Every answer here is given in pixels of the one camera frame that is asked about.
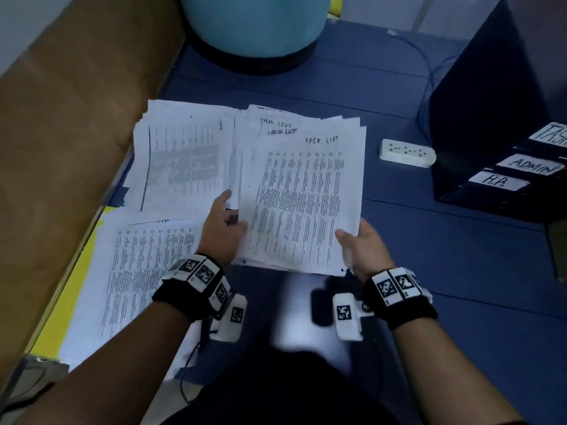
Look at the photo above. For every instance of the teal cylindrical barrel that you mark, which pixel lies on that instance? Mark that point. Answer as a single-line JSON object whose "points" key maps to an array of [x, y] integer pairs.
{"points": [[257, 22]]}

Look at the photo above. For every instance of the neat stack of printed papers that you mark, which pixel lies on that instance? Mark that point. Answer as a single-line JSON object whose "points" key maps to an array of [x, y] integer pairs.
{"points": [[275, 119], [182, 159], [133, 270]]}

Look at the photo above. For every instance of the person's left forearm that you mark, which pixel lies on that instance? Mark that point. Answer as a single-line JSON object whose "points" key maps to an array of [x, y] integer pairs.
{"points": [[106, 376]]}

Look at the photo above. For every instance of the white partition panel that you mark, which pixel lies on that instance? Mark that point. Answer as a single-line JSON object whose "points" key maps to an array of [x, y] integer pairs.
{"points": [[416, 11]]}

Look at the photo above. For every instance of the person's left hand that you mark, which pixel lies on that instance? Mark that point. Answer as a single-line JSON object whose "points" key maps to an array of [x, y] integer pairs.
{"points": [[220, 234]]}

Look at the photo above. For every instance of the bundle of printed papers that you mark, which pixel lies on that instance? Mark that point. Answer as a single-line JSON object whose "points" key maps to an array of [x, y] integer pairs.
{"points": [[301, 199]]}

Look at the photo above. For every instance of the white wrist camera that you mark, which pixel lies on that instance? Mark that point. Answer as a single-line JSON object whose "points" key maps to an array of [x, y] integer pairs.
{"points": [[347, 316], [230, 318]]}

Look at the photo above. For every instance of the yellow folder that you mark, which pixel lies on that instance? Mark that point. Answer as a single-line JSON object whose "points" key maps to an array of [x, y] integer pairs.
{"points": [[66, 296]]}

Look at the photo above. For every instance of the black marker wristband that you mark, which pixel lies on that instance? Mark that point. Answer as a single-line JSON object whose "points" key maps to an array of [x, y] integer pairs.
{"points": [[400, 298], [190, 286]]}

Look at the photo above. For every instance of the person's dark trousers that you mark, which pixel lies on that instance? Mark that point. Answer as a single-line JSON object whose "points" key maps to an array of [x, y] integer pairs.
{"points": [[292, 389]]}

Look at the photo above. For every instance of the grey plastic sheet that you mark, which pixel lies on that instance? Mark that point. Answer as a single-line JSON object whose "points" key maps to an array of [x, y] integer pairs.
{"points": [[26, 380]]}

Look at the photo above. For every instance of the person's right forearm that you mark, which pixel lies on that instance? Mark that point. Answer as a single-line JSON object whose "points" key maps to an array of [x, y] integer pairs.
{"points": [[456, 376]]}

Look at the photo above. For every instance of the brown cardboard box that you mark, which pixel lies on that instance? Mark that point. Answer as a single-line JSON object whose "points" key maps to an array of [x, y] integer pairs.
{"points": [[558, 248]]}

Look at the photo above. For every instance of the yellow plastic item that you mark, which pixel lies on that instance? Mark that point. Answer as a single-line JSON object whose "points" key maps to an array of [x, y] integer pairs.
{"points": [[336, 4]]}

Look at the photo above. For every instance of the person's right hand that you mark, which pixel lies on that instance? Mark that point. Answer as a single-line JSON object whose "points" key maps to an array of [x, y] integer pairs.
{"points": [[368, 254]]}

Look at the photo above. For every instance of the white power strip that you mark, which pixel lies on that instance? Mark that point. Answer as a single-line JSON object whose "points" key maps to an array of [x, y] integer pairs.
{"points": [[407, 153]]}

